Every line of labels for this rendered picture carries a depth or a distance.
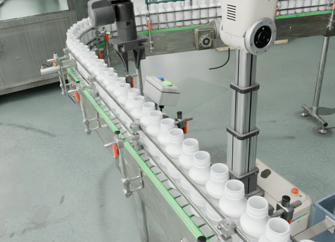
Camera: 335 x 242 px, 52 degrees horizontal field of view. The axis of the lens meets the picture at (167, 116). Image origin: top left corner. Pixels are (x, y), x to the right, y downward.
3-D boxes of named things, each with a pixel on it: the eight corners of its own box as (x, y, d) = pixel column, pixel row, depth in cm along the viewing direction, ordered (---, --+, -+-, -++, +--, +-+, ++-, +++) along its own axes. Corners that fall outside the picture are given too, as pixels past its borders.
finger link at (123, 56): (145, 71, 104) (142, 41, 100) (124, 76, 102) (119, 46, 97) (137, 64, 110) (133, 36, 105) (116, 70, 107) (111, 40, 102)
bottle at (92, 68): (109, 93, 149) (103, 57, 141) (96, 97, 146) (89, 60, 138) (102, 89, 153) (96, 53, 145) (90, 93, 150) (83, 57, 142)
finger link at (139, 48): (148, 70, 104) (144, 40, 100) (126, 76, 102) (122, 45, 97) (139, 64, 110) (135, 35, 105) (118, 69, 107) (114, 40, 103)
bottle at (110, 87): (120, 109, 134) (114, 70, 126) (129, 114, 130) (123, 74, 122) (107, 115, 131) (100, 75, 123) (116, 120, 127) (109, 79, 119)
